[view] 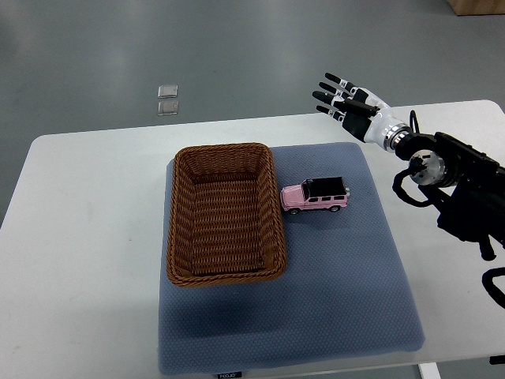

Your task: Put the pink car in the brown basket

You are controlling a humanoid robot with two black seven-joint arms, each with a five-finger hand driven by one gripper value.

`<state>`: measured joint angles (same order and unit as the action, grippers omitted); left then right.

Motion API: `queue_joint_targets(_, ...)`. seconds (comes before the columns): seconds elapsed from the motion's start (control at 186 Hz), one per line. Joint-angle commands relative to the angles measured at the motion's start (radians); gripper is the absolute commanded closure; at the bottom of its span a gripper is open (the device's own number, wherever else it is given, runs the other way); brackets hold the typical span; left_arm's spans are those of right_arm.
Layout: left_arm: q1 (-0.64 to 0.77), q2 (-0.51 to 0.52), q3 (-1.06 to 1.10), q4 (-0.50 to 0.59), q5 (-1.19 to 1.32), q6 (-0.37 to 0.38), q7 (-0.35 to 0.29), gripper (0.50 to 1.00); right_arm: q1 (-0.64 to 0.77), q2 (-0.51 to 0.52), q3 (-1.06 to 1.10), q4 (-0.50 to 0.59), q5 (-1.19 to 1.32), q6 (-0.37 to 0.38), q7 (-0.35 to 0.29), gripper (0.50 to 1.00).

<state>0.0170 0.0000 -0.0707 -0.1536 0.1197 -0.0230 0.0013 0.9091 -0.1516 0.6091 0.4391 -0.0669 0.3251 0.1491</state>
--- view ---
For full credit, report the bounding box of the upper clear floor plate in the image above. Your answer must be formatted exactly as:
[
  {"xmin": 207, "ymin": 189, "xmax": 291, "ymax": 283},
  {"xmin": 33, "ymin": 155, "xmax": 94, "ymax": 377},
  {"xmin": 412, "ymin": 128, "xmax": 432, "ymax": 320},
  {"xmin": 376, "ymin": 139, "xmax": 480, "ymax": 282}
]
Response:
[{"xmin": 157, "ymin": 84, "xmax": 178, "ymax": 99}]

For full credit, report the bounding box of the lower clear floor plate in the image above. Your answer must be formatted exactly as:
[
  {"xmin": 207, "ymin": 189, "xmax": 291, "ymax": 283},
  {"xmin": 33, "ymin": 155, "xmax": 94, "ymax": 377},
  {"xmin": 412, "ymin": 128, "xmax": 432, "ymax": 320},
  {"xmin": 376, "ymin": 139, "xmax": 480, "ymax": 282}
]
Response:
[{"xmin": 157, "ymin": 100, "xmax": 179, "ymax": 116}]

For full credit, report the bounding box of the wooden box corner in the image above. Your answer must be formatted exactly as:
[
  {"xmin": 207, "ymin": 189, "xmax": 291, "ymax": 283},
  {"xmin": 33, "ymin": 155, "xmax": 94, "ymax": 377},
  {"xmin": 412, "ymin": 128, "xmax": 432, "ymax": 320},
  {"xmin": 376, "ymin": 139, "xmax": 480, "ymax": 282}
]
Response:
[{"xmin": 447, "ymin": 0, "xmax": 505, "ymax": 16}]

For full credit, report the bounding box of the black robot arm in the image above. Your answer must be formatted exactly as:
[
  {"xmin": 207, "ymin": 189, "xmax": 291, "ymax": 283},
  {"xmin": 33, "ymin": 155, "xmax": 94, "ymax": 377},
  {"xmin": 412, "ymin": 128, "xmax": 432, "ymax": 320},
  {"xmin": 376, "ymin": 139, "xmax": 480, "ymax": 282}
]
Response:
[{"xmin": 392, "ymin": 111, "xmax": 504, "ymax": 261}]

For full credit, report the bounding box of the brown wicker basket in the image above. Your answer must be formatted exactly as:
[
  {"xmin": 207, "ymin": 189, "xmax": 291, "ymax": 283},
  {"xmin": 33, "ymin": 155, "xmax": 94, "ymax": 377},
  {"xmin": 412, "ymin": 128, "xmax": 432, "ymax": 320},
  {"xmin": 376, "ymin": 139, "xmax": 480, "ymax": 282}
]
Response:
[{"xmin": 166, "ymin": 143, "xmax": 287, "ymax": 287}]

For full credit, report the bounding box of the clear floor plate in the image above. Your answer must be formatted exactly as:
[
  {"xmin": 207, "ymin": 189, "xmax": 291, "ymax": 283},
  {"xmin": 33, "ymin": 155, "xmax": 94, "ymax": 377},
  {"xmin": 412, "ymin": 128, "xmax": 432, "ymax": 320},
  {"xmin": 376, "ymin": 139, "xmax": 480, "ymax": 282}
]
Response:
[
  {"xmin": 157, "ymin": 84, "xmax": 178, "ymax": 99},
  {"xmin": 157, "ymin": 100, "xmax": 179, "ymax": 116}
]

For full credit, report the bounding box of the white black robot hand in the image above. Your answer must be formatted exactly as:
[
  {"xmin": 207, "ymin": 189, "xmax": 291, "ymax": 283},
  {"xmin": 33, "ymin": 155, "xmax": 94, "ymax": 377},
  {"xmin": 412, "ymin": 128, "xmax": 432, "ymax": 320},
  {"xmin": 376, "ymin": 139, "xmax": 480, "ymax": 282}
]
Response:
[{"xmin": 312, "ymin": 73, "xmax": 410, "ymax": 152}]

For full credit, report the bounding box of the pink toy car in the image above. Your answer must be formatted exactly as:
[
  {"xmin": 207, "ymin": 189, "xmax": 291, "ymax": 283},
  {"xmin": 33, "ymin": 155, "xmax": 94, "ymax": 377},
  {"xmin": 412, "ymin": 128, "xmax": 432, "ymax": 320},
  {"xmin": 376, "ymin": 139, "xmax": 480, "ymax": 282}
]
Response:
[{"xmin": 280, "ymin": 177, "xmax": 350, "ymax": 215}]

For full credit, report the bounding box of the black cable loop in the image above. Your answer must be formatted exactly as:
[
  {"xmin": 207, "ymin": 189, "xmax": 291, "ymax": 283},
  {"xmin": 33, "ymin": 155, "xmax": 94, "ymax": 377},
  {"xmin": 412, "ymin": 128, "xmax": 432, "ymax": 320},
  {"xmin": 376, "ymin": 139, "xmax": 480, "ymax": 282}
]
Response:
[{"xmin": 481, "ymin": 267, "xmax": 505, "ymax": 310}]

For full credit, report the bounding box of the white table leg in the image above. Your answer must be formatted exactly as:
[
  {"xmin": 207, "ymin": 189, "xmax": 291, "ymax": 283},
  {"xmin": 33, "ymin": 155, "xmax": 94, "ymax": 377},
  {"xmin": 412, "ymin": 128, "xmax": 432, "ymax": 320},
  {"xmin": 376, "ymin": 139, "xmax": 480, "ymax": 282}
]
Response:
[{"xmin": 417, "ymin": 362, "xmax": 441, "ymax": 379}]

